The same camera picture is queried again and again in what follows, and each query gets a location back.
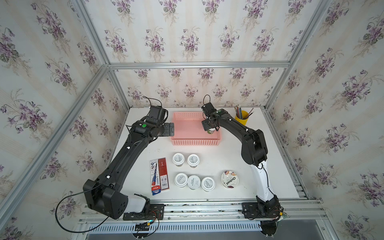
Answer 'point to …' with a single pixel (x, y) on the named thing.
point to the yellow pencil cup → (244, 120)
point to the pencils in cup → (238, 112)
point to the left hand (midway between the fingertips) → (165, 129)
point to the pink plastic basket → (189, 130)
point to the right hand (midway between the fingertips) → (211, 124)
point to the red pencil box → (163, 174)
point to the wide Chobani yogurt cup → (229, 179)
